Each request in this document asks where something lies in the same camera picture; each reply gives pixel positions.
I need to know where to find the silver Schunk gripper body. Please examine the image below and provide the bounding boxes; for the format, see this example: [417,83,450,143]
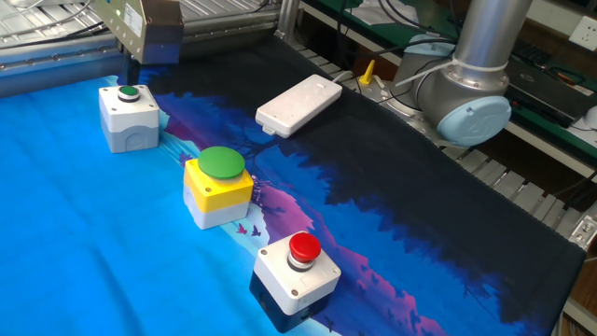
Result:
[90,0,185,65]

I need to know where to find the white box small green button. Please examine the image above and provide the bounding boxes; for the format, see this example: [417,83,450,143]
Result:
[98,84,160,154]

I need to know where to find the yellow box large green button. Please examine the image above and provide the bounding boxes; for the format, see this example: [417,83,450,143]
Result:
[182,146,255,231]

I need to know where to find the white black box red button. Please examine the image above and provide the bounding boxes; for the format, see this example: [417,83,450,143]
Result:
[248,231,342,334]

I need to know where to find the blue landscape print cloth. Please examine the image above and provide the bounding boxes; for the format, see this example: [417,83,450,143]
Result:
[0,36,588,336]

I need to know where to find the white power strip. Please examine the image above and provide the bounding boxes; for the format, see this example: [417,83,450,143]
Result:
[255,74,343,139]

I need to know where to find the green desk mat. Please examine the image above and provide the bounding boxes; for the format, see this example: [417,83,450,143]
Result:
[302,0,597,160]

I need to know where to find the yellow plastic clip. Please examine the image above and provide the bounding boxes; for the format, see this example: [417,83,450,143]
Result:
[358,59,377,87]

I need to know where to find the white paper sheets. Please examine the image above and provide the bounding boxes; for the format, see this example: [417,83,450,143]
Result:
[347,0,421,28]

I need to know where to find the black flat device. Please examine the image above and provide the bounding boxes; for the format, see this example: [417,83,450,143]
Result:
[506,46,597,130]

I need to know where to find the black cable bundle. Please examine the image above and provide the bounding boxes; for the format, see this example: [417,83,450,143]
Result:
[0,0,111,50]

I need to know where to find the aluminium frame rail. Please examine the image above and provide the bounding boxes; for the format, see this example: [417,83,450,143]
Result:
[0,11,284,99]

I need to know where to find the aluminium frame post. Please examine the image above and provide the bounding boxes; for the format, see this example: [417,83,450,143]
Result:
[273,0,302,41]

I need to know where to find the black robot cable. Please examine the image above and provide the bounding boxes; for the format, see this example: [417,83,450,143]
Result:
[335,0,461,106]

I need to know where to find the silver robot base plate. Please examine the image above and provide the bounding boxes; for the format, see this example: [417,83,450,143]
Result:
[344,74,467,150]

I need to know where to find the white wall socket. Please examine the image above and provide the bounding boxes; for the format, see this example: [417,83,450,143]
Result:
[568,16,597,52]

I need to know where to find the silver corner bracket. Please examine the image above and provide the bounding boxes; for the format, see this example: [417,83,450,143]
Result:
[568,214,597,248]

